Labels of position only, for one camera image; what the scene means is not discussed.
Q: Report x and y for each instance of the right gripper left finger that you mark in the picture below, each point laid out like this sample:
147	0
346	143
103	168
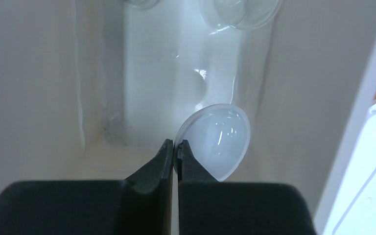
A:
137	205

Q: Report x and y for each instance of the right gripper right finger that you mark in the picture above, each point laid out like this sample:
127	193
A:
210	207

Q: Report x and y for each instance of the white round dish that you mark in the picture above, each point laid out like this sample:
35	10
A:
219	136

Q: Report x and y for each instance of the white plastic bin lid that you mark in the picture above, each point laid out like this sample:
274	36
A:
354	209

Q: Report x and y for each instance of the beige plastic bin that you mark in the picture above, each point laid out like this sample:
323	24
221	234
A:
91	89

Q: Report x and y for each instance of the small glass beaker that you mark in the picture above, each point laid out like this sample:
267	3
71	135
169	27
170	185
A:
239	14

